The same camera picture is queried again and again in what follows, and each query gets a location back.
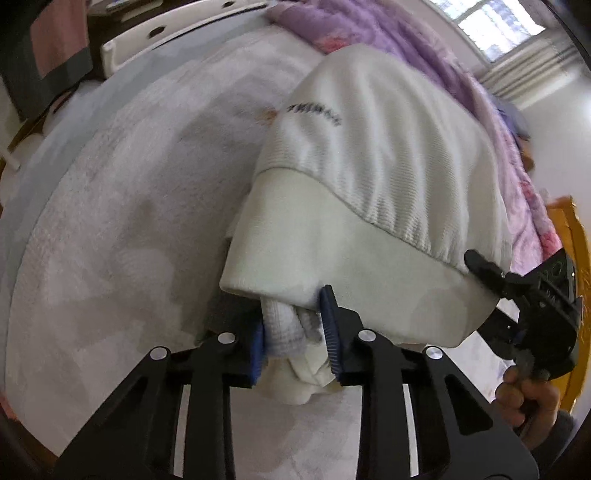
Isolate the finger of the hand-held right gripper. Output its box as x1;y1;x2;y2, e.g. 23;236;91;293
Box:
475;308;525;358
464;249;523;297

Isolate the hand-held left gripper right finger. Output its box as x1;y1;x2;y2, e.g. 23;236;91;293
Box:
318;284;541;480

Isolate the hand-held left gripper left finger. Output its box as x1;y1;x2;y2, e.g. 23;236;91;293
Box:
53;318;266;480

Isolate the white jacket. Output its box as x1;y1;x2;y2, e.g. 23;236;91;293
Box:
219;44;513;407

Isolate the person's right forearm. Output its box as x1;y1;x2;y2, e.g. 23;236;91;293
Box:
522;408;578;469

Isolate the blue clothes pile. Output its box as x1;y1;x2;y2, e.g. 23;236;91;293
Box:
496;97;532;139

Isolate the person's right hand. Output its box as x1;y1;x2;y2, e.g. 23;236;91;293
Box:
492;362;561;439

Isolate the grey folded cloth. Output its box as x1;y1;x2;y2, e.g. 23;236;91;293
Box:
203;290;260;334

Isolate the wooden headboard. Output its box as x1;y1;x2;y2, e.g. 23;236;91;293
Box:
547;196;591;411

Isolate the brown chair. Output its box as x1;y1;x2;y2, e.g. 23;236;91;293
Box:
518;137;537;171

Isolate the bed with pale floral sheet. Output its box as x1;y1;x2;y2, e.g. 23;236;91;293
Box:
0;9;573;480

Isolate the grey striped curtain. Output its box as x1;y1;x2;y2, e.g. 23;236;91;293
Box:
480;44;583;100

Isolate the purple floral quilt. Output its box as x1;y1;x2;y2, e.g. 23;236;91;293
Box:
265;0;561;278

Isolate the barred window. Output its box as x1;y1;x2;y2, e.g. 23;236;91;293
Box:
429;0;546;63

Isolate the dark top white cabinet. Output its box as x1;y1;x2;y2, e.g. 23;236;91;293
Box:
88;0;269;77

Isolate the grey and pink towel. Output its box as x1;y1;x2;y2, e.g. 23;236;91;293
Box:
0;0;93;121

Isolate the wooden rail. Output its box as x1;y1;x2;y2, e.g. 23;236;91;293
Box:
7;113;49;151

